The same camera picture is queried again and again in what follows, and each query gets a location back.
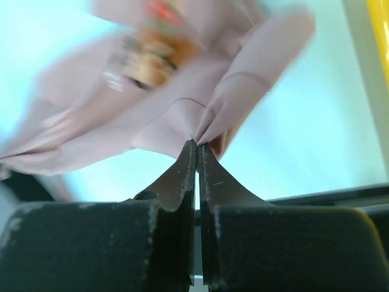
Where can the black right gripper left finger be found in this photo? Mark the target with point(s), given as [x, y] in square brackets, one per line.
[142, 244]

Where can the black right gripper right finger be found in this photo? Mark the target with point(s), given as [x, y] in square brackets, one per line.
[249, 244]

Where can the pink t shirt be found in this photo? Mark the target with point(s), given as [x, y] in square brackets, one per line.
[179, 71]

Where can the yellow plastic tray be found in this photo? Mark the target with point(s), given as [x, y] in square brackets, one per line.
[378, 15]

